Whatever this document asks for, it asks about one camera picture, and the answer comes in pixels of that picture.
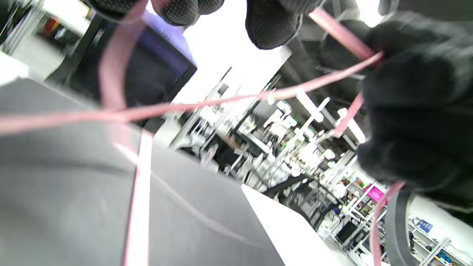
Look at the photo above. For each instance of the person's left hand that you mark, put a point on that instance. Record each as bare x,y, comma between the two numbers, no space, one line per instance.
269,26

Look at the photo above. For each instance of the person's right hand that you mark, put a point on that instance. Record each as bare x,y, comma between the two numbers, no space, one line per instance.
425,111

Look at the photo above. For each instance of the pink ribbon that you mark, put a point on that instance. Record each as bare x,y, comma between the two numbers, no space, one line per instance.
140,203

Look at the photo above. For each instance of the black cardboard box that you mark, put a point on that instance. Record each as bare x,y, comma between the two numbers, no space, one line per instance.
55,184

